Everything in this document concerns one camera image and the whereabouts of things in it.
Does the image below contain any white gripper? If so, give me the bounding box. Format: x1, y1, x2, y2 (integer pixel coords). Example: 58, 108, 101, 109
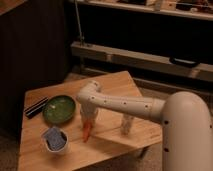
80, 104, 98, 130

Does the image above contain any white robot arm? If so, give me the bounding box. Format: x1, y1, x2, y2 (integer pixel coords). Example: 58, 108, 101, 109
77, 81, 213, 171

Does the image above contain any green plate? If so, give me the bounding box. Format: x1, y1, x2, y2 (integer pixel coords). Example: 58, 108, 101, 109
42, 95, 76, 125

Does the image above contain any white cup with blue sponge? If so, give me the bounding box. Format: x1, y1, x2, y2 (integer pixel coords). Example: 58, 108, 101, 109
42, 126, 68, 155

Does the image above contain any black striped flat object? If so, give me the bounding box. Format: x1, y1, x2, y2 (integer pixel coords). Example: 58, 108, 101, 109
24, 97, 48, 118

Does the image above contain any metal pole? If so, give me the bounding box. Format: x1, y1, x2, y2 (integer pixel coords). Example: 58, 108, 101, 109
74, 0, 84, 45

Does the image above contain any wooden shelf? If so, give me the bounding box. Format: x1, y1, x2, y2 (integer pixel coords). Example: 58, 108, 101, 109
68, 0, 213, 22

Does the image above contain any long grey case with handle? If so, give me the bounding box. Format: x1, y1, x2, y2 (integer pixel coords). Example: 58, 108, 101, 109
71, 41, 213, 82

